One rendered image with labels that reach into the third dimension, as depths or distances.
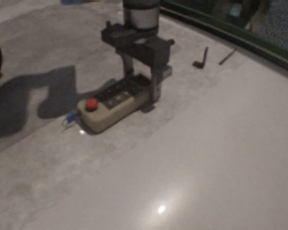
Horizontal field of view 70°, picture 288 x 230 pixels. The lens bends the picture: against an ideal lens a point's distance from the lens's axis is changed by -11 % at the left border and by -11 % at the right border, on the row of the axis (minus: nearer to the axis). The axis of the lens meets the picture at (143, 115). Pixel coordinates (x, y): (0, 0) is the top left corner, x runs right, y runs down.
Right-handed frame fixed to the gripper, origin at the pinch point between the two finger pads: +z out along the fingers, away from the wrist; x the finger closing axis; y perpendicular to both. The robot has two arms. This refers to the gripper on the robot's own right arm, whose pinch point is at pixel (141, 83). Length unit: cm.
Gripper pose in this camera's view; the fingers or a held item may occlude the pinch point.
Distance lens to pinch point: 57.9
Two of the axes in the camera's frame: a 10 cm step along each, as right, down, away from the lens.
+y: 7.2, -4.9, 4.9
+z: 0.0, 7.0, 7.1
